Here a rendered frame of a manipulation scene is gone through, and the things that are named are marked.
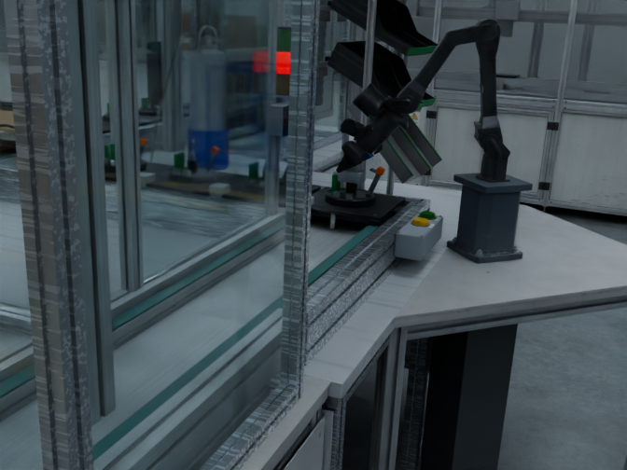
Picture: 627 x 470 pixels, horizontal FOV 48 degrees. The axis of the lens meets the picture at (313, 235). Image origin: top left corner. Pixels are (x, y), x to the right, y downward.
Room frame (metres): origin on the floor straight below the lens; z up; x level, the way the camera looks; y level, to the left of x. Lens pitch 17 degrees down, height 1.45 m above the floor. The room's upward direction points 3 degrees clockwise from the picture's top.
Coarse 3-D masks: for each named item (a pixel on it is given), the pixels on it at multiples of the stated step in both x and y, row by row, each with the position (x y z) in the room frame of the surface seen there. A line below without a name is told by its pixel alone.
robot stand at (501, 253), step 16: (464, 176) 1.81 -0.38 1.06; (464, 192) 1.79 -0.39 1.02; (480, 192) 1.73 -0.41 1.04; (496, 192) 1.71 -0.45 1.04; (512, 192) 1.74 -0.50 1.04; (464, 208) 1.79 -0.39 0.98; (480, 208) 1.73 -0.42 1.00; (496, 208) 1.72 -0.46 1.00; (512, 208) 1.74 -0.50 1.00; (464, 224) 1.78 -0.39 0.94; (480, 224) 1.73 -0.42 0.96; (496, 224) 1.73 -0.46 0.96; (512, 224) 1.75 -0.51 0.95; (464, 240) 1.77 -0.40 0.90; (480, 240) 1.73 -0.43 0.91; (496, 240) 1.73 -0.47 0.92; (512, 240) 1.75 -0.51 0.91; (480, 256) 1.71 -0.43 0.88; (496, 256) 1.72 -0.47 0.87; (512, 256) 1.74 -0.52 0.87
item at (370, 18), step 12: (372, 0) 2.04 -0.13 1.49; (408, 0) 2.36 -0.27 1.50; (372, 12) 2.04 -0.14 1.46; (348, 24) 2.41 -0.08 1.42; (372, 24) 2.04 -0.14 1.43; (348, 36) 2.41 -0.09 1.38; (372, 36) 2.04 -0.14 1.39; (372, 48) 2.05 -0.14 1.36; (372, 60) 2.05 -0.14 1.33; (348, 84) 2.41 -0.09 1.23; (348, 96) 2.41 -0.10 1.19; (360, 120) 2.05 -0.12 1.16
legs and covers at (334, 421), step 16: (416, 352) 1.75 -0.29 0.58; (368, 368) 1.23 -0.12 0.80; (416, 368) 1.75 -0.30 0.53; (416, 384) 1.75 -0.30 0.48; (336, 400) 1.07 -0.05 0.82; (416, 400) 1.74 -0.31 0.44; (336, 416) 1.07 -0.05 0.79; (416, 416) 1.74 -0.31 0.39; (336, 432) 1.07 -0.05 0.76; (416, 432) 1.74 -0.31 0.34; (336, 448) 1.08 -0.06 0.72; (416, 448) 1.74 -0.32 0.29; (336, 464) 1.08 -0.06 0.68; (400, 464) 1.75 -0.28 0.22; (416, 464) 1.75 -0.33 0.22
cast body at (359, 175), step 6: (354, 168) 1.83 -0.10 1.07; (360, 168) 1.85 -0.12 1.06; (342, 174) 1.84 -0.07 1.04; (348, 174) 1.83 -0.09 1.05; (354, 174) 1.82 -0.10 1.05; (360, 174) 1.82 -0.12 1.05; (342, 180) 1.84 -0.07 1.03; (348, 180) 1.83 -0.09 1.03; (354, 180) 1.82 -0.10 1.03; (360, 180) 1.82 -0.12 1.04
